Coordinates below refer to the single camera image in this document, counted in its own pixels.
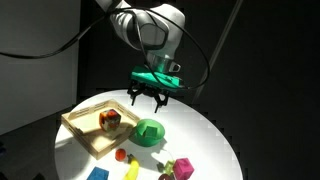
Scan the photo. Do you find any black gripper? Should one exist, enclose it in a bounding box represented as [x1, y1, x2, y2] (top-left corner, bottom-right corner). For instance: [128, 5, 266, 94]
[127, 79, 171, 114]

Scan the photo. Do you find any green bowl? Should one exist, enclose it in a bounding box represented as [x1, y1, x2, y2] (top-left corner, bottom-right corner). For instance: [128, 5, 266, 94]
[129, 118, 166, 148]

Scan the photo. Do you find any lime green block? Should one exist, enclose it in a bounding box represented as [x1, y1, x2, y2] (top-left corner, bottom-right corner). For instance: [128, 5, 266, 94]
[163, 160, 177, 176]

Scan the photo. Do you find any magenta block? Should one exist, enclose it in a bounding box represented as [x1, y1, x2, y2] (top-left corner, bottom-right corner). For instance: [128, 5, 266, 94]
[172, 157, 195, 180]

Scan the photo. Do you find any blue block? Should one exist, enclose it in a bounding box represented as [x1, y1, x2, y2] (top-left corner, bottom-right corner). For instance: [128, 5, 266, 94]
[86, 166, 110, 180]

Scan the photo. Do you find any colourful patterned cube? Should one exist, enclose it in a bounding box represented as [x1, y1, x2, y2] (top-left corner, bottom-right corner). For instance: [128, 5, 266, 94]
[99, 108, 121, 132]

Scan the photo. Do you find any red strawberry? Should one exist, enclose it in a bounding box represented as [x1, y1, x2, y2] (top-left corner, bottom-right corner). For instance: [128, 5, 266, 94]
[115, 148, 127, 162]

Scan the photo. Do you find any wooden tray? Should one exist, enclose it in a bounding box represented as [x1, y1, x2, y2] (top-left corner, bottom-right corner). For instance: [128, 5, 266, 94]
[60, 98, 141, 160]

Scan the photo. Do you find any small orange piece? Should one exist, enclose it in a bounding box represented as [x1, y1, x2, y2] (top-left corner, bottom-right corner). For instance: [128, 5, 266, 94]
[158, 172, 174, 180]

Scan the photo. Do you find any white cabinet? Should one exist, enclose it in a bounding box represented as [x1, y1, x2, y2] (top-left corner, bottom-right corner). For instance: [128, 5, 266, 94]
[0, 0, 81, 136]

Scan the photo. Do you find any teal camera mount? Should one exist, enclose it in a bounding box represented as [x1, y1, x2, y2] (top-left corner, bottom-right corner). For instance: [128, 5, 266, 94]
[129, 64, 186, 94]

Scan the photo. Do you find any black cable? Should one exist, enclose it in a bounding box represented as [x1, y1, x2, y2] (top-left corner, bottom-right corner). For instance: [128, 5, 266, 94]
[0, 6, 211, 91]

